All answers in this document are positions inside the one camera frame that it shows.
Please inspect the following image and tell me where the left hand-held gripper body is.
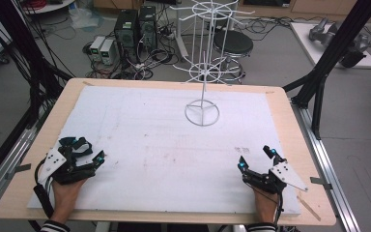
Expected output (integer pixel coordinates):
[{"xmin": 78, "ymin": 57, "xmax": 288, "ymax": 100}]
[{"xmin": 38, "ymin": 146, "xmax": 97, "ymax": 186}]

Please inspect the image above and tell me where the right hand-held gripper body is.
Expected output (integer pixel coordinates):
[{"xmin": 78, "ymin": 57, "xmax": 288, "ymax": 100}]
[{"xmin": 243, "ymin": 160, "xmax": 309, "ymax": 195}]

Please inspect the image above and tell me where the person's left hand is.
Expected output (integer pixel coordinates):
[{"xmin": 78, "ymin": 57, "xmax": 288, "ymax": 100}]
[{"xmin": 49, "ymin": 179, "xmax": 88, "ymax": 225}]

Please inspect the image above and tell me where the person's right hand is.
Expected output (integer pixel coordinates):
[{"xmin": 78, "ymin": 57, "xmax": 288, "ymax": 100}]
[{"xmin": 252, "ymin": 188, "xmax": 280, "ymax": 225}]

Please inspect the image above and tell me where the grey metal clamp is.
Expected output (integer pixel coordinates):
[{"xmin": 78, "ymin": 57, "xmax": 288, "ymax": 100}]
[
  {"xmin": 309, "ymin": 176, "xmax": 333, "ymax": 191},
  {"xmin": 4, "ymin": 162, "xmax": 33, "ymax": 181}
]

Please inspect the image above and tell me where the thin wooden stick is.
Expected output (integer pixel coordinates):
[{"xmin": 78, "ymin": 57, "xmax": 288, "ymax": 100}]
[{"xmin": 296, "ymin": 194, "xmax": 323, "ymax": 222}]

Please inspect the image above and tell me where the white foam board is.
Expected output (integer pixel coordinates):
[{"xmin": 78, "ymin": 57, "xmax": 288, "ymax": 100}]
[{"xmin": 26, "ymin": 84, "xmax": 302, "ymax": 218}]

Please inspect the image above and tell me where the white power supply unit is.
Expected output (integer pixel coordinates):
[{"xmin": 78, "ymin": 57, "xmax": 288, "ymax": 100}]
[
  {"xmin": 99, "ymin": 39, "xmax": 116, "ymax": 67},
  {"xmin": 89, "ymin": 35, "xmax": 107, "ymax": 63}
]

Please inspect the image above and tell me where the black round stool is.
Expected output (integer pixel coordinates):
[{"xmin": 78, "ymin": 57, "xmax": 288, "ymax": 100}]
[{"xmin": 212, "ymin": 29, "xmax": 255, "ymax": 85}]

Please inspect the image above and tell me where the white floor board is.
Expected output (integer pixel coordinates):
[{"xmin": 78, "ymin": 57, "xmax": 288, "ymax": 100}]
[{"xmin": 289, "ymin": 21, "xmax": 371, "ymax": 71}]

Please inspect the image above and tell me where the large black computer tower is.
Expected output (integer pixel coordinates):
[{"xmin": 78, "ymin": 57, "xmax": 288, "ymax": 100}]
[{"xmin": 113, "ymin": 9, "xmax": 140, "ymax": 63}]

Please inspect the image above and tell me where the clear plastic bag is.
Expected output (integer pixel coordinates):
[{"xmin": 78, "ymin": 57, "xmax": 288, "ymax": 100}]
[{"xmin": 68, "ymin": 7, "xmax": 105, "ymax": 31}]

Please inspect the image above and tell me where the grey robot part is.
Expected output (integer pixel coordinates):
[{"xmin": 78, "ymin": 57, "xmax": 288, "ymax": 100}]
[{"xmin": 308, "ymin": 16, "xmax": 371, "ymax": 55}]

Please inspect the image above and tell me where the round white table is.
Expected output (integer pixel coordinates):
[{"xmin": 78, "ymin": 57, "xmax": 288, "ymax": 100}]
[{"xmin": 21, "ymin": 0, "xmax": 77, "ymax": 15}]

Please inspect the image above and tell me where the slim black computer tower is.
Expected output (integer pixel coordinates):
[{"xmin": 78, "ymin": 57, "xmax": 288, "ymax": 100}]
[{"xmin": 137, "ymin": 5, "xmax": 158, "ymax": 53}]

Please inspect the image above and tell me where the white metal table leg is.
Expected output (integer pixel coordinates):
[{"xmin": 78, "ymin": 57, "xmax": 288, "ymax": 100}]
[{"xmin": 173, "ymin": 0, "xmax": 190, "ymax": 60}]

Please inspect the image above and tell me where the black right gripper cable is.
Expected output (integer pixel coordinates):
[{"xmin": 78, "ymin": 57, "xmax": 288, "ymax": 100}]
[{"xmin": 273, "ymin": 189, "xmax": 286, "ymax": 227}]

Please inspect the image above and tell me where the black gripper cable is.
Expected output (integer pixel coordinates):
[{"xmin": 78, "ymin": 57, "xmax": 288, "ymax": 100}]
[
  {"xmin": 273, "ymin": 189, "xmax": 286, "ymax": 227},
  {"xmin": 33, "ymin": 159, "xmax": 56, "ymax": 220}
]

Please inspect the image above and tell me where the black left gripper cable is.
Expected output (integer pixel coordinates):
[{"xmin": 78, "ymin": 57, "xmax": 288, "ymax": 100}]
[{"xmin": 33, "ymin": 159, "xmax": 56, "ymax": 220}]

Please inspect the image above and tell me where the aluminium rail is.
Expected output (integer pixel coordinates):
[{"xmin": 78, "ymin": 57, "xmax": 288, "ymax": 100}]
[
  {"xmin": 0, "ymin": 105, "xmax": 52, "ymax": 216},
  {"xmin": 290, "ymin": 99, "xmax": 362, "ymax": 232}
]

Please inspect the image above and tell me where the white wire display rack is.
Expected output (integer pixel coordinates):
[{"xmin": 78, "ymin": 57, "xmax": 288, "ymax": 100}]
[{"xmin": 168, "ymin": 0, "xmax": 256, "ymax": 128}]

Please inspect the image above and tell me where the tangle of black floor cables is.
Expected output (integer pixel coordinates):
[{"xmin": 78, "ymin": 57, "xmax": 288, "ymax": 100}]
[{"xmin": 82, "ymin": 42, "xmax": 183, "ymax": 81}]

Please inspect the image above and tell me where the black frame post with cables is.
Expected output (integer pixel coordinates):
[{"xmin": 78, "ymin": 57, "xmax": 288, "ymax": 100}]
[{"xmin": 0, "ymin": 0, "xmax": 73, "ymax": 130}]

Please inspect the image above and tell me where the black frame post with brace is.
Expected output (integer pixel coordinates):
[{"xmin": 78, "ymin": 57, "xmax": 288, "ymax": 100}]
[{"xmin": 282, "ymin": 0, "xmax": 371, "ymax": 140}]

